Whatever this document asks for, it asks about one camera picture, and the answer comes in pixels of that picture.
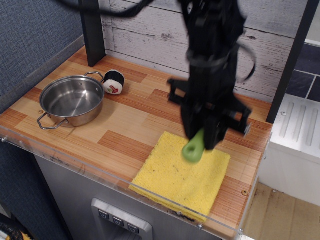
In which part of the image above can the plush sushi roll toy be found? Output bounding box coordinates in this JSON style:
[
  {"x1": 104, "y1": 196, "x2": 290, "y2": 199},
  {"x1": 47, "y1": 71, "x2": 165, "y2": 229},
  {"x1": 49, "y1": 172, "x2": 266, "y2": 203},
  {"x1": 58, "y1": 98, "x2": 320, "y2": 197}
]
[{"x1": 103, "y1": 70, "x2": 125, "y2": 95}]

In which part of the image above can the silver dispenser control panel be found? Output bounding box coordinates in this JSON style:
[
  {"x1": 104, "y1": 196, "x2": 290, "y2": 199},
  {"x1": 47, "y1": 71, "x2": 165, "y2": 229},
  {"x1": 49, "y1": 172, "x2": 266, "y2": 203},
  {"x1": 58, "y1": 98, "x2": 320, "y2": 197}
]
[{"x1": 91, "y1": 198, "x2": 153, "y2": 240}]

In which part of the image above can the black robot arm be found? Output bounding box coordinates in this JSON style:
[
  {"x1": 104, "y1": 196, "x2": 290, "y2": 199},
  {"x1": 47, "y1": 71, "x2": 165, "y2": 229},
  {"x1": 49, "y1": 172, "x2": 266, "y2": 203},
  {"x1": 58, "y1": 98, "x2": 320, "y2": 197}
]
[{"x1": 168, "y1": 0, "x2": 252, "y2": 150}]

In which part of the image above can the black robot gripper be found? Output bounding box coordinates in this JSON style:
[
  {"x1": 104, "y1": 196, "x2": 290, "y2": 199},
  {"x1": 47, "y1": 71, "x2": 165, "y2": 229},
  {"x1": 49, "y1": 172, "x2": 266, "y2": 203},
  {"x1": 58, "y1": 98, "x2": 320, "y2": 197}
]
[{"x1": 167, "y1": 59, "x2": 252, "y2": 150}]

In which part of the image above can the grey spatula with green handle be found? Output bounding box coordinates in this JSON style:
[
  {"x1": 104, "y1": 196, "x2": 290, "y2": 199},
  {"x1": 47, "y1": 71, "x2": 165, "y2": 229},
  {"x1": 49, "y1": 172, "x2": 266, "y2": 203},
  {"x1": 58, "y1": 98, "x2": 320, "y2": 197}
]
[{"x1": 182, "y1": 128, "x2": 205, "y2": 164}]

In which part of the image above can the stainless steel pot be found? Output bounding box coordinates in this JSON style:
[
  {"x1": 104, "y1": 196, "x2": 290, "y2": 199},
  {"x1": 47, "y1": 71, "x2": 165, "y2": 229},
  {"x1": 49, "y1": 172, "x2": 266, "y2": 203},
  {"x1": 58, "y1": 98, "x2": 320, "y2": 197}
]
[{"x1": 37, "y1": 71, "x2": 105, "y2": 130}]

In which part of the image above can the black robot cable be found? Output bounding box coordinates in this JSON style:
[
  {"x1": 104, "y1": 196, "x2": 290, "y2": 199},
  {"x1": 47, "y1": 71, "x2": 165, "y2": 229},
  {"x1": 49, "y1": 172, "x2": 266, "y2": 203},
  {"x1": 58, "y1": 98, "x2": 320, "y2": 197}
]
[{"x1": 53, "y1": 0, "x2": 257, "y2": 81}]

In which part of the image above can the right black frame post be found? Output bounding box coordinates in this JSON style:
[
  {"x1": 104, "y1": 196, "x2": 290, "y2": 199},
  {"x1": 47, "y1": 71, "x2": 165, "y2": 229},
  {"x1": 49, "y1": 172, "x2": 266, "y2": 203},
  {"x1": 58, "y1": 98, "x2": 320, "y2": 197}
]
[{"x1": 266, "y1": 0, "x2": 320, "y2": 124}]

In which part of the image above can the clear acrylic front guard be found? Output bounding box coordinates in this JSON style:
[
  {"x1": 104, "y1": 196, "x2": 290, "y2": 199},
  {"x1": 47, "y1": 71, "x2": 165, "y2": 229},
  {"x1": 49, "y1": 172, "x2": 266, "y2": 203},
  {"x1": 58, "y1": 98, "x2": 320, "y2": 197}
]
[{"x1": 0, "y1": 127, "x2": 244, "y2": 240}]

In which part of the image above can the yellow cloth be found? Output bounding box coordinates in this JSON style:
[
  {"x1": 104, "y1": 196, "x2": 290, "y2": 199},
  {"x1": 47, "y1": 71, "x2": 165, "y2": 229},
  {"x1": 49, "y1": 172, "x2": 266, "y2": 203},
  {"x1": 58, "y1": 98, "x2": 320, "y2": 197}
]
[{"x1": 129, "y1": 132, "x2": 231, "y2": 223}]

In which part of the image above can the white ribbed cabinet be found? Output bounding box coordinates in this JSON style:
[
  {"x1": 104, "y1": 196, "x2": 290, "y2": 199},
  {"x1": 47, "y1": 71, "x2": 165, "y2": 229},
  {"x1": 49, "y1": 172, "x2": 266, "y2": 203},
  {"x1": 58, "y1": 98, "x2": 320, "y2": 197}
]
[{"x1": 258, "y1": 94, "x2": 320, "y2": 206}]

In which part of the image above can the yellow object bottom left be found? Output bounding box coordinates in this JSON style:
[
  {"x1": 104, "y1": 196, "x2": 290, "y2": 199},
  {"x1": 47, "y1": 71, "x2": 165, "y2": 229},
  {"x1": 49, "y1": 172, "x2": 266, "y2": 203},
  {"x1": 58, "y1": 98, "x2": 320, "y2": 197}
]
[{"x1": 5, "y1": 231, "x2": 32, "y2": 240}]

